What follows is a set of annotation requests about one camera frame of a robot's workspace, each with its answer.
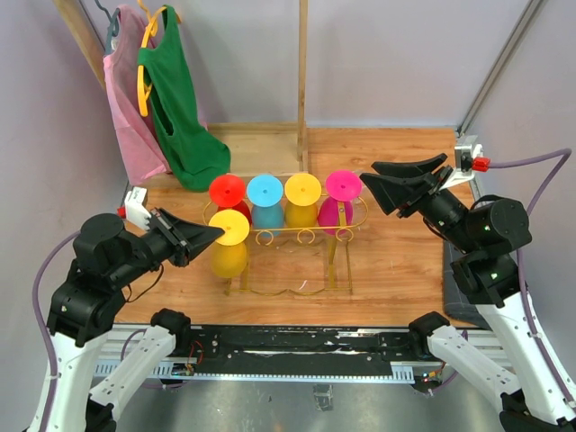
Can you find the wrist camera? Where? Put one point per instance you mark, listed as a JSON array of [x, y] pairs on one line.
[[134, 208], [469, 159]]

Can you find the clear plastic wine glass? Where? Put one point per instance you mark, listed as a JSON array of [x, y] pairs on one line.
[[360, 173]]

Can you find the red plastic wine glass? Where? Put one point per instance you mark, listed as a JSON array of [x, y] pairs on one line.
[[228, 192]]

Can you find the pink shirt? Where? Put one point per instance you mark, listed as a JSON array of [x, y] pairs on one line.
[[141, 155]]

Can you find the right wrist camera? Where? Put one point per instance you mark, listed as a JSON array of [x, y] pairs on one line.
[[469, 159]]

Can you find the yellow clothes hanger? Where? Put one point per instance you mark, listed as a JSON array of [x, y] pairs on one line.
[[161, 65]]

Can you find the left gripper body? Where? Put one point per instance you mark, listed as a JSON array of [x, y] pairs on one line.
[[180, 254]]

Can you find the wooden clothes rack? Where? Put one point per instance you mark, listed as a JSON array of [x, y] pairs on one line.
[[276, 148]]

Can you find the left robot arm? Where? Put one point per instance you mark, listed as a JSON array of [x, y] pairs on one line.
[[83, 309]]

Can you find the yellow wine glass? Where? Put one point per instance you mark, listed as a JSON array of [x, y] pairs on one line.
[[229, 253], [302, 192]]

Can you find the black mounting base rail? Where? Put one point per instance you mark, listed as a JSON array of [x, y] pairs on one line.
[[296, 352]]

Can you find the grey clothes hanger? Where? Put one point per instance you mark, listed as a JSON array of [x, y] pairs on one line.
[[113, 28]]

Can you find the blue plastic wine glass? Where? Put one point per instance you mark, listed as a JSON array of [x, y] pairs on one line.
[[265, 192]]

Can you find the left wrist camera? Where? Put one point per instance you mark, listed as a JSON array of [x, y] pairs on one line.
[[134, 208]]

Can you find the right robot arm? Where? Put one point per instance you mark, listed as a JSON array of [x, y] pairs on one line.
[[535, 393]]

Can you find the gold wire glass rack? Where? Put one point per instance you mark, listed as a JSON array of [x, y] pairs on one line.
[[299, 261]]

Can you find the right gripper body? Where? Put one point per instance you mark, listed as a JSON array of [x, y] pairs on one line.
[[437, 176]]

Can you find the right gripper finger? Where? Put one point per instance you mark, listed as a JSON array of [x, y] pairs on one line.
[[409, 169], [388, 191]]

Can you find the magenta plastic wine glass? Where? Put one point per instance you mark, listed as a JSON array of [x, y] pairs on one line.
[[342, 186]]

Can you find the green tank top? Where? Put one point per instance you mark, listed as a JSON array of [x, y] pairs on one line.
[[195, 157]]

